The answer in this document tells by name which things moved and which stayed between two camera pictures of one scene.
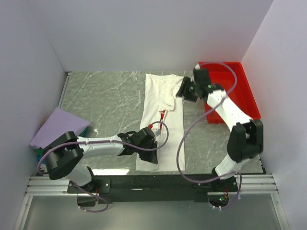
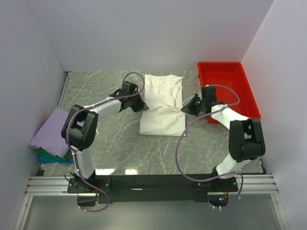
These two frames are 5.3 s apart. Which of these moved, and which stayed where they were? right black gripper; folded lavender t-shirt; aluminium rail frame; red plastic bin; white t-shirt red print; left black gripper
Moved: right black gripper; left black gripper; white t-shirt red print
Stayed: folded lavender t-shirt; red plastic bin; aluminium rail frame
